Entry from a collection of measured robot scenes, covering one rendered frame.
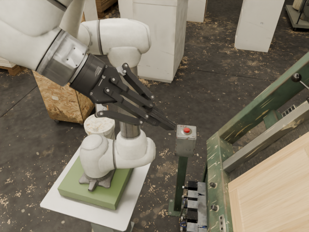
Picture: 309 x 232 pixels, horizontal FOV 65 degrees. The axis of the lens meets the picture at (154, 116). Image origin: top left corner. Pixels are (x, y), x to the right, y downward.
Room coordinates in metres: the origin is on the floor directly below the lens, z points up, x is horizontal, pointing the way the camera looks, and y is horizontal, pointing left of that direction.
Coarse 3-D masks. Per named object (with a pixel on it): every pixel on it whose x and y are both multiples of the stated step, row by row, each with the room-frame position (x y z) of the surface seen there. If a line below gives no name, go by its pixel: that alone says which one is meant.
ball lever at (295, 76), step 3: (294, 75) 0.84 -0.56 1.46; (297, 75) 0.84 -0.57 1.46; (300, 75) 0.84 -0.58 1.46; (291, 78) 0.85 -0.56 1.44; (294, 78) 0.83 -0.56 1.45; (297, 78) 0.83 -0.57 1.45; (300, 78) 0.83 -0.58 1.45; (294, 81) 0.83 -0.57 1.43; (297, 81) 0.83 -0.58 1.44; (300, 81) 0.83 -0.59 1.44; (303, 84) 0.82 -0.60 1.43; (306, 87) 0.81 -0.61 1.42
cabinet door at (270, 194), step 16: (304, 144) 0.64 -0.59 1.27; (272, 160) 0.67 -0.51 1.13; (288, 160) 0.63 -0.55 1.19; (304, 160) 0.58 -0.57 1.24; (240, 176) 0.70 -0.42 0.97; (256, 176) 0.65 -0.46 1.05; (272, 176) 0.60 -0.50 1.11; (288, 176) 0.56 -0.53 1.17; (304, 176) 0.53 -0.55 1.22; (240, 192) 0.63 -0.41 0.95; (256, 192) 0.58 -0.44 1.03; (272, 192) 0.54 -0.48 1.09; (288, 192) 0.50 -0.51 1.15; (304, 192) 0.47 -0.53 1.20; (240, 208) 0.55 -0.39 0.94; (256, 208) 0.51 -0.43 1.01; (272, 208) 0.48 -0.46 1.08; (288, 208) 0.45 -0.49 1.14; (304, 208) 0.42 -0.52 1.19; (240, 224) 0.48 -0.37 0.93; (256, 224) 0.45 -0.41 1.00; (272, 224) 0.42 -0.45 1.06; (288, 224) 0.40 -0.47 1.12; (304, 224) 0.37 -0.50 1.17
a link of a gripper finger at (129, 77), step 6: (126, 66) 0.44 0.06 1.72; (126, 72) 0.43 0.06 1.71; (126, 78) 0.44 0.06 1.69; (132, 78) 0.43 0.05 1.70; (132, 84) 0.43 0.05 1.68; (138, 84) 0.43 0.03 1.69; (138, 90) 0.43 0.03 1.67; (144, 90) 0.42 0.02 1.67; (144, 96) 0.43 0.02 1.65; (150, 96) 0.42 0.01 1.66
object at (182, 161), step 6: (180, 162) 1.03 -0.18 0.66; (186, 162) 1.03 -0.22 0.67; (180, 168) 1.03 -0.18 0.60; (186, 168) 1.03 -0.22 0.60; (180, 174) 1.03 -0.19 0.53; (180, 180) 1.03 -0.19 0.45; (180, 186) 1.03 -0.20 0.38; (180, 192) 1.03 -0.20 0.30; (180, 198) 1.03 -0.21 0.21; (174, 204) 1.03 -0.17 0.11; (180, 204) 1.03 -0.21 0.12; (174, 210) 1.03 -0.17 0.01; (180, 210) 1.03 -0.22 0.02
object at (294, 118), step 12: (300, 108) 0.79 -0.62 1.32; (288, 120) 0.78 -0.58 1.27; (300, 120) 0.76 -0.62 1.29; (264, 132) 0.82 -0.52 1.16; (276, 132) 0.77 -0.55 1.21; (252, 144) 0.81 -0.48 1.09; (264, 144) 0.78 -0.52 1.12; (240, 156) 0.79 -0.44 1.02; (252, 156) 0.78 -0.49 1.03; (228, 168) 0.79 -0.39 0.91
